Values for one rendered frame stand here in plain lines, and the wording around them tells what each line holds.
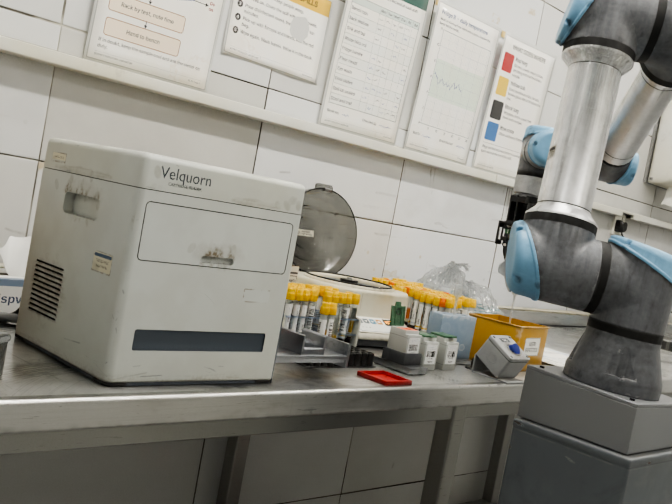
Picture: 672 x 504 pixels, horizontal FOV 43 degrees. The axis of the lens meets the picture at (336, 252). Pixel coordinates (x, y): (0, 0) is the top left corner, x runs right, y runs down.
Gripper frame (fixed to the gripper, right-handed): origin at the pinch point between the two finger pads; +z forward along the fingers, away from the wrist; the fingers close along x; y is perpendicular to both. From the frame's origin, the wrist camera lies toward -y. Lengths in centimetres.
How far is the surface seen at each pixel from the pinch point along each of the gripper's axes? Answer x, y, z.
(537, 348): 6.3, -2.9, 12.4
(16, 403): 5, 119, 18
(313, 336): 1, 67, 11
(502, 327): 1.9, 6.4, 8.8
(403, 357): 2.2, 42.0, 14.7
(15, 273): -46, 93, 11
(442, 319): -3.4, 22.3, 8.5
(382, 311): -18.6, 22.4, 10.2
